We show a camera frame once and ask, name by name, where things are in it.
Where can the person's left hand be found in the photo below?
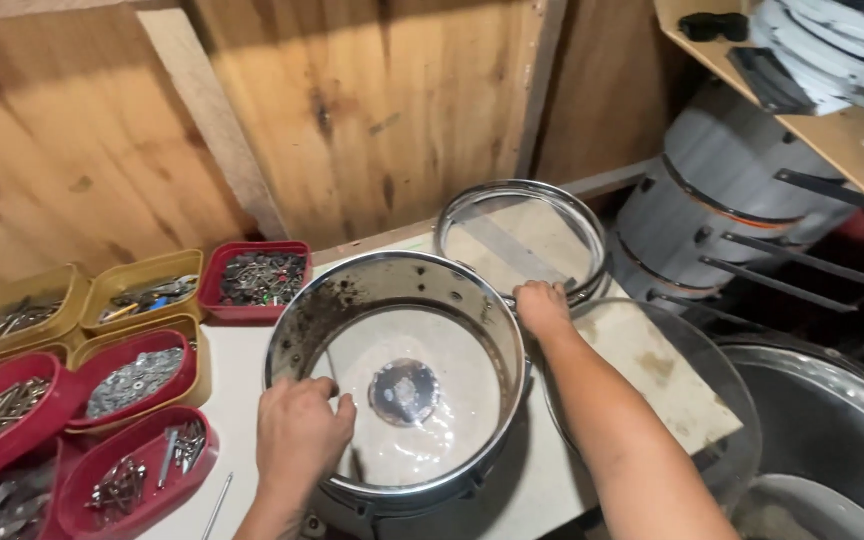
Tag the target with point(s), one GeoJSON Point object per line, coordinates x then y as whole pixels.
{"type": "Point", "coordinates": [297, 439]}

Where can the person's right hand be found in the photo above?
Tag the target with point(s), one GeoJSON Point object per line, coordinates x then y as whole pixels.
{"type": "Point", "coordinates": [544, 311]}

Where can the person's right fingers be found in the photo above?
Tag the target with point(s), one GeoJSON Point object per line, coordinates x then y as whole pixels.
{"type": "Point", "coordinates": [542, 289]}

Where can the steel drum shell with head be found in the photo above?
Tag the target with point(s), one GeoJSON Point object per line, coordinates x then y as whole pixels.
{"type": "Point", "coordinates": [402, 330]}

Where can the grey flat metal strip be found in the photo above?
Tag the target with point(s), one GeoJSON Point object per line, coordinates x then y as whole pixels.
{"type": "Point", "coordinates": [511, 247]}

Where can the chrome drum hoop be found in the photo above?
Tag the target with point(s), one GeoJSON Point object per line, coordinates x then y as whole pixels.
{"type": "Point", "coordinates": [453, 206]}

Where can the stack of grey drum shells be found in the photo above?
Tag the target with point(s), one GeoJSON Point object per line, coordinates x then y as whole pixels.
{"type": "Point", "coordinates": [724, 180]}

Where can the clear drumhead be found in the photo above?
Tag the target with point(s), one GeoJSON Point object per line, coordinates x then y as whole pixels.
{"type": "Point", "coordinates": [732, 397]}

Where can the black metal rack bars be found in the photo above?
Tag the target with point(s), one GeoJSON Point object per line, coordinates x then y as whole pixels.
{"type": "Point", "coordinates": [799, 262]}

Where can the red tray of black screws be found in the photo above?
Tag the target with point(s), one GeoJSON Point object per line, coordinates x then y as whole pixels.
{"type": "Point", "coordinates": [259, 279]}

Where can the large steel drum shell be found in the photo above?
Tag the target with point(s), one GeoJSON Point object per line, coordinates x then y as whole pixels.
{"type": "Point", "coordinates": [829, 427]}

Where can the white drumhead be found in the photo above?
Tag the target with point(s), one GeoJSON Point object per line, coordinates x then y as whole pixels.
{"type": "Point", "coordinates": [799, 514]}

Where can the empty-looking yellow tray under washers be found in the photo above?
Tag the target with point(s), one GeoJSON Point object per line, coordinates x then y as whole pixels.
{"type": "Point", "coordinates": [198, 375]}

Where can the wooden shelf with drum hoops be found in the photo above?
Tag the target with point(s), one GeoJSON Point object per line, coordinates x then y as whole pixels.
{"type": "Point", "coordinates": [829, 67]}

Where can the thin metal rod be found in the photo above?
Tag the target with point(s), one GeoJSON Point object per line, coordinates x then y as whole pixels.
{"type": "Point", "coordinates": [217, 508]}

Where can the yellow tray of small tools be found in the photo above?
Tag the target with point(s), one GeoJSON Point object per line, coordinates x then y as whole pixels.
{"type": "Point", "coordinates": [143, 296]}

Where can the red tray of silver washers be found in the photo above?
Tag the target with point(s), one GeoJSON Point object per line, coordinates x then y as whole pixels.
{"type": "Point", "coordinates": [136, 379]}

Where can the red tray of tension rods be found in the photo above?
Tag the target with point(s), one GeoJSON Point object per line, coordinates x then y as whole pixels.
{"type": "Point", "coordinates": [136, 472]}

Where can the yellow tray of long screws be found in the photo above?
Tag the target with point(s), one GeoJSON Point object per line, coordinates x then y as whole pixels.
{"type": "Point", "coordinates": [19, 315]}

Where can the red tray of brass screws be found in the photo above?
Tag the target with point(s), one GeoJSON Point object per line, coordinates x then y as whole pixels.
{"type": "Point", "coordinates": [1, 412]}

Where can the red tray of metal brackets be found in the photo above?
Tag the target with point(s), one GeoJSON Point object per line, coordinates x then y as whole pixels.
{"type": "Point", "coordinates": [1, 510]}

